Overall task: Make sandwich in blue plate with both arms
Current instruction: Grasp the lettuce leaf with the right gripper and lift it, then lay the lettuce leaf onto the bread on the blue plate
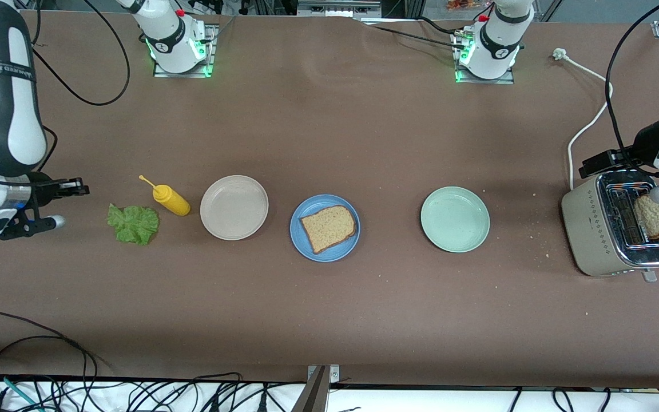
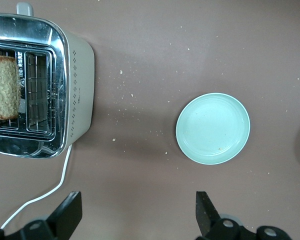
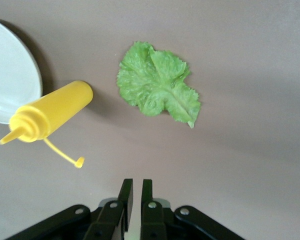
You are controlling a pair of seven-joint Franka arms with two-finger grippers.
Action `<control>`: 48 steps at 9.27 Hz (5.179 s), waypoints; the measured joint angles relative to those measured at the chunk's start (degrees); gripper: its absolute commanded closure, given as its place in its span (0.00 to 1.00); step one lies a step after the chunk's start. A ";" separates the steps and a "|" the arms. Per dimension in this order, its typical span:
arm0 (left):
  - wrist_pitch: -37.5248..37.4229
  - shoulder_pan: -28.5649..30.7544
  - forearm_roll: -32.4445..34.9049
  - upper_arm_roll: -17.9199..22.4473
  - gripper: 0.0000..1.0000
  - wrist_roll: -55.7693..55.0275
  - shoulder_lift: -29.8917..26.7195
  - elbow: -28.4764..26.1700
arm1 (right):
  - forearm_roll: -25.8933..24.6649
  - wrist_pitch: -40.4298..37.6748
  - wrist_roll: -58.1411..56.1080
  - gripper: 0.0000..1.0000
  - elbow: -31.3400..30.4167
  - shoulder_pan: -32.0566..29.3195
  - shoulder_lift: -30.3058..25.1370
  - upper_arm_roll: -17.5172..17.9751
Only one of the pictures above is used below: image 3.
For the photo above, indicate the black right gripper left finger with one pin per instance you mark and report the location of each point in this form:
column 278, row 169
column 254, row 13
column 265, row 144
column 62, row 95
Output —
column 110, row 222

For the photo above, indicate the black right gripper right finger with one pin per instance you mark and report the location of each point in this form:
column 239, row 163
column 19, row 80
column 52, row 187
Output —
column 152, row 222

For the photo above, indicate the yellow mustard squeeze bottle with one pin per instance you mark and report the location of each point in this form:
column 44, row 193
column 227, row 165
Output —
column 57, row 107

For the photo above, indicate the green lettuce leaf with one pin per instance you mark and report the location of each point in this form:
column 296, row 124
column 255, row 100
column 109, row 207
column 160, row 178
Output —
column 155, row 85

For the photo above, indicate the beige round plate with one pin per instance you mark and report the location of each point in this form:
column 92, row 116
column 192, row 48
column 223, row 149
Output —
column 10, row 75

